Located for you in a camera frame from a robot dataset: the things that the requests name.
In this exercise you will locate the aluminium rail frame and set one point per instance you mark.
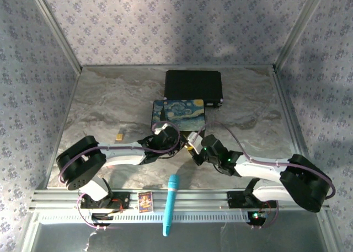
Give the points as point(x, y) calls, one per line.
point(198, 199)

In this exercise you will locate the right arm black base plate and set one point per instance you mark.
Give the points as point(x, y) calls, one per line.
point(234, 201)

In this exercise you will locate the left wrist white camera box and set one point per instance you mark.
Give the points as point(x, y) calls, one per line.
point(160, 127)

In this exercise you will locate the brass padlock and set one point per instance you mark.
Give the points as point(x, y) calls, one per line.
point(189, 149)

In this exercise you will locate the small picture card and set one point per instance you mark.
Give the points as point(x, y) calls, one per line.
point(145, 202)

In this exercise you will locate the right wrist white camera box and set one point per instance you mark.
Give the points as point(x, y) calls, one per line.
point(196, 141)

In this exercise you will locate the aluminium corner post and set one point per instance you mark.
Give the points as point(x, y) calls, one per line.
point(59, 34)
point(299, 28)

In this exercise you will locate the small yellow black stick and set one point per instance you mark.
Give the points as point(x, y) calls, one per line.
point(120, 137)

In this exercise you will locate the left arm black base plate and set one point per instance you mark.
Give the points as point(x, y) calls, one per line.
point(124, 201)

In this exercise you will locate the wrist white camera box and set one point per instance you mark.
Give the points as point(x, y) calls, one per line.
point(160, 127)
point(196, 141)

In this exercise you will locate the left aluminium corner post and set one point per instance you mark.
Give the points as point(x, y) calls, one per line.
point(59, 34)

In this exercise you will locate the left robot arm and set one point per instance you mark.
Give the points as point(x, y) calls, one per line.
point(118, 159)

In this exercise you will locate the starry night painted box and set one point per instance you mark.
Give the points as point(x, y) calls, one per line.
point(182, 111)

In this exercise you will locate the cyan marker pen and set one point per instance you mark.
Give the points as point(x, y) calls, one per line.
point(171, 199)

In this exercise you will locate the right aluminium corner post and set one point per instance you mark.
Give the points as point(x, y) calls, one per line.
point(299, 28)

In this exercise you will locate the black case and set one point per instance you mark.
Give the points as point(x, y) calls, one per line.
point(193, 83)

